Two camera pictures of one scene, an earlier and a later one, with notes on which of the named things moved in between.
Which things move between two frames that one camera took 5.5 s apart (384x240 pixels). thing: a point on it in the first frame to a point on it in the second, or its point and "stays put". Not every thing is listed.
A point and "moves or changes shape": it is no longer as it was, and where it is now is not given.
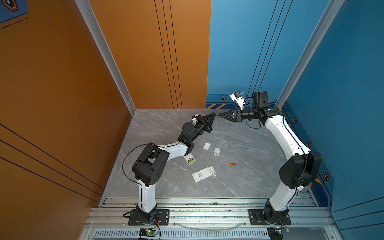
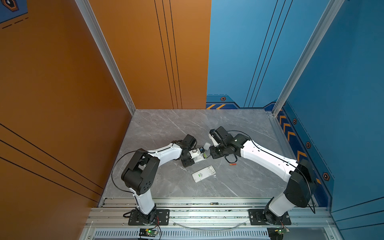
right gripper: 226,113 to 212,153
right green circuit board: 275,233 stays put
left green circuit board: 148,232 stays put
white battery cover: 206,146 stays put
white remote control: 189,159 moves or changes shape
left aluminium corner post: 92,25 stays put
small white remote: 194,119 to 194,152
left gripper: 207,125 to 188,163
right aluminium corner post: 328,16 stays put
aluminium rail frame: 208,219 stays put
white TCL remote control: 203,173 stays put
